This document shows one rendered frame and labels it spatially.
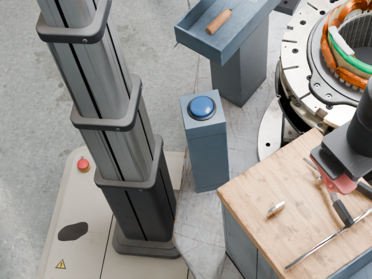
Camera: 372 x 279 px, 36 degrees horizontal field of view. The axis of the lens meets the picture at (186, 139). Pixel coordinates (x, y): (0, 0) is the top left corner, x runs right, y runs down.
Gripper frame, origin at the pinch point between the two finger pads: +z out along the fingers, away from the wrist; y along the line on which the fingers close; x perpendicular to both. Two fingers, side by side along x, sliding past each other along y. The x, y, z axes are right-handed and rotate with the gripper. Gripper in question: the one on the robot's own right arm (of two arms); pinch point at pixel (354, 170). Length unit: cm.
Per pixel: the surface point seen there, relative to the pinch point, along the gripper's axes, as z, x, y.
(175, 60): 121, 108, 35
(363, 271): 16.4, -9.7, -2.0
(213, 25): 13.6, 40.4, 5.6
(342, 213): 5.9, -2.7, -2.8
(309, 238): 9.0, -2.5, -7.9
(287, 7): 37, 51, 35
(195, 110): 12.9, 26.7, -7.9
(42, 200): 122, 84, -38
